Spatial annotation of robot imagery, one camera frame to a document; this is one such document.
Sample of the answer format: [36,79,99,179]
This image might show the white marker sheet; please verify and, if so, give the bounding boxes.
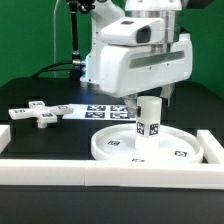
[63,104,134,121]

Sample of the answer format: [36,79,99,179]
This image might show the black cable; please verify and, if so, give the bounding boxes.
[31,60,84,79]

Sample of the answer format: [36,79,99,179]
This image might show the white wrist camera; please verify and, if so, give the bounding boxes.
[101,17,165,46]

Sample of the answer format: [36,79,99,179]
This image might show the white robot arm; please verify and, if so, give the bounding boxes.
[81,0,214,117]

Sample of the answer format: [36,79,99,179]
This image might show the white round table top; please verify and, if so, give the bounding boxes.
[91,123,204,164]

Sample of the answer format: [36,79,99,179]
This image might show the white thin cable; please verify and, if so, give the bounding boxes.
[53,0,62,70]

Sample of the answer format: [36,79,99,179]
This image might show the white cross-shaped table base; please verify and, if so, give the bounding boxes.
[8,101,74,128]

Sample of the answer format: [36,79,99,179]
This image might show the black camera pole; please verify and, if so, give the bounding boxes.
[66,0,85,67]

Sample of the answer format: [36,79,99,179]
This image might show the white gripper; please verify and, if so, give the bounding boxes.
[99,33,193,118]

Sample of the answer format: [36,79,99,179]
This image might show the white U-shaped fence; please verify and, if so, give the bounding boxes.
[0,131,224,189]

